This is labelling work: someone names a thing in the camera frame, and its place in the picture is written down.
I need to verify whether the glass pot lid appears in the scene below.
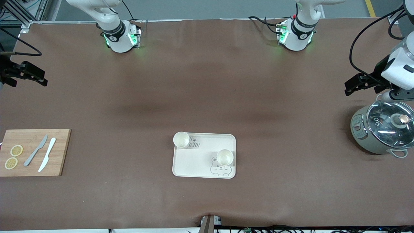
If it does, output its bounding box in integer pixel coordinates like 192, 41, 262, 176
367, 100, 414, 149

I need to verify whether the thin black base cable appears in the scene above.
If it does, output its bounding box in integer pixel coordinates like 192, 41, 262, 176
121, 0, 136, 21

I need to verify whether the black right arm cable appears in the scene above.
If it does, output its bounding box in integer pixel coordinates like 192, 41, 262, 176
0, 28, 43, 56

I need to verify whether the aluminium frame rail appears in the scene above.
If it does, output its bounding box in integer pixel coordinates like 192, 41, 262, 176
200, 215, 223, 233

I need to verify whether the cream tray with bear print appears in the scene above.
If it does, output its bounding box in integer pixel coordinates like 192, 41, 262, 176
172, 133, 236, 179

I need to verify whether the white IKEA cup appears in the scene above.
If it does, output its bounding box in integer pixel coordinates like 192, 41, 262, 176
173, 131, 190, 149
216, 149, 234, 166

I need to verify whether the white plastic knife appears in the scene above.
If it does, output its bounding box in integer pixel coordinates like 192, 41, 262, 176
38, 138, 57, 172

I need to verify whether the short black looped cable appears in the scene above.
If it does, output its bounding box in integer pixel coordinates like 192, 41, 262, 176
388, 11, 407, 41

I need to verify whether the long black left arm cable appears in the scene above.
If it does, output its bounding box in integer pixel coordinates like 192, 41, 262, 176
349, 5, 409, 85

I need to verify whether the grey-green rice cooker pot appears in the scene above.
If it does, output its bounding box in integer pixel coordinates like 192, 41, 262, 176
350, 100, 414, 159

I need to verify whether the aluminium frame structure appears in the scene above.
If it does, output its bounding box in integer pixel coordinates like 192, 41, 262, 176
0, 0, 49, 26

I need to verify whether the black base cable bundle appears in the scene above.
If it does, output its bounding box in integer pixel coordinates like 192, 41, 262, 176
248, 16, 282, 35

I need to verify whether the bamboo cutting board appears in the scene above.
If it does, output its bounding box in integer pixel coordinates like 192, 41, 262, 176
0, 129, 71, 177

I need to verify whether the grey plastic knife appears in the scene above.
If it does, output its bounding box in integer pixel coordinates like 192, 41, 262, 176
24, 134, 49, 167

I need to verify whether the aluminium table edge rail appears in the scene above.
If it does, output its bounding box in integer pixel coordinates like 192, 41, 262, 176
19, 16, 399, 33

